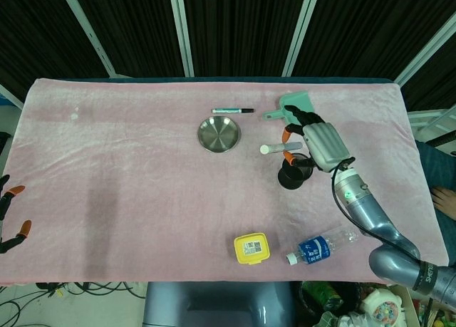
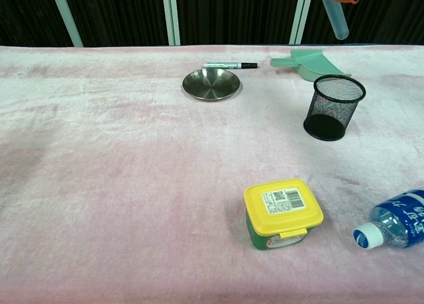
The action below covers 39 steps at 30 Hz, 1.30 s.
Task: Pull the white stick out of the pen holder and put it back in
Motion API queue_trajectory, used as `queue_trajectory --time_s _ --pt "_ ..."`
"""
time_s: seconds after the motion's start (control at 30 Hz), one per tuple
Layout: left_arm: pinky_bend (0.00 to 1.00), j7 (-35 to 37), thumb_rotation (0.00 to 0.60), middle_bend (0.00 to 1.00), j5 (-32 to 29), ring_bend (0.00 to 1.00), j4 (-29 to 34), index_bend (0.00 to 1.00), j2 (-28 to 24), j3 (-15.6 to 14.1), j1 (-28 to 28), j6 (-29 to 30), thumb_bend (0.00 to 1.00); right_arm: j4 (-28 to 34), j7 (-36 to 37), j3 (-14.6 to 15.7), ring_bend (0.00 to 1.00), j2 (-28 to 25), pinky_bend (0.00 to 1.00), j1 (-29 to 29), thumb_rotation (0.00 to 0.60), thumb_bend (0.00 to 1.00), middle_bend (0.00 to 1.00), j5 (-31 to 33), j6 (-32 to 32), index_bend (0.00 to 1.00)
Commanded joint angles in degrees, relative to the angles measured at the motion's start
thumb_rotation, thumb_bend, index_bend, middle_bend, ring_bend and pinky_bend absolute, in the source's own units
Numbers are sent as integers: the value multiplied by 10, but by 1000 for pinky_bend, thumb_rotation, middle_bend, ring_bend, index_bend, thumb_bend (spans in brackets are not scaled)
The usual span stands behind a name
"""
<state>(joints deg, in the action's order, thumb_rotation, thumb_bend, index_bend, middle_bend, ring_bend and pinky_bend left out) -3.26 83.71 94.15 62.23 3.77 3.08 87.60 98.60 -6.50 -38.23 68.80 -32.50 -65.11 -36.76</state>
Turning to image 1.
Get bystander bare hand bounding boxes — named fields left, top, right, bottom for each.
left=430, top=186, right=456, bottom=219

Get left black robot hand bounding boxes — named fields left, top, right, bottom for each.
left=0, top=175, right=32, bottom=255

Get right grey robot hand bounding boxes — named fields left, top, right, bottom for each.
left=281, top=105, right=356, bottom=173

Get white tube with cap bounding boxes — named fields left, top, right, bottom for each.
left=259, top=141, right=303, bottom=155

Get black mesh cup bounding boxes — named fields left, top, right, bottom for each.
left=277, top=154, right=316, bottom=190

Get clear bottle with blue label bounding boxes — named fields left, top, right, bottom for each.
left=285, top=226, right=360, bottom=266

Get bystander teal trouser leg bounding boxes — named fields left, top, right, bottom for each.
left=416, top=140, right=456, bottom=235

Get green plastic dustpan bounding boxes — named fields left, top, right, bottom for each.
left=262, top=90, right=318, bottom=123

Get white step ladder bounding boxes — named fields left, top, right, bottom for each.
left=408, top=105, right=456, bottom=142

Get green white marker pen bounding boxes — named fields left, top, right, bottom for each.
left=212, top=108, right=256, bottom=115

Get round steel plate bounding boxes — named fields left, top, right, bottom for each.
left=197, top=115, right=242, bottom=154

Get white plastic toy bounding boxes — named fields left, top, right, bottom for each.
left=358, top=287, right=400, bottom=323

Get yellow lidded box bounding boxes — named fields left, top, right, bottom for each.
left=233, top=232, right=271, bottom=266

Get black pleated curtain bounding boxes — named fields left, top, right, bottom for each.
left=0, top=0, right=456, bottom=111

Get pink fleece table cloth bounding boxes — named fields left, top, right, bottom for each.
left=0, top=78, right=449, bottom=284

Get black bin with green bag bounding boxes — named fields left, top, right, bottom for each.
left=300, top=280, right=361, bottom=321

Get grey robot torso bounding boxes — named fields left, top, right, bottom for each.
left=142, top=281, right=304, bottom=327

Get white aluminium frame post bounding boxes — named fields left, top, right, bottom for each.
left=0, top=83, right=24, bottom=110
left=168, top=0, right=195, bottom=77
left=282, top=0, right=323, bottom=77
left=58, top=0, right=118, bottom=77
left=394, top=11, right=456, bottom=85

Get black floor cable bundle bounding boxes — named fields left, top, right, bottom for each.
left=0, top=281, right=147, bottom=327

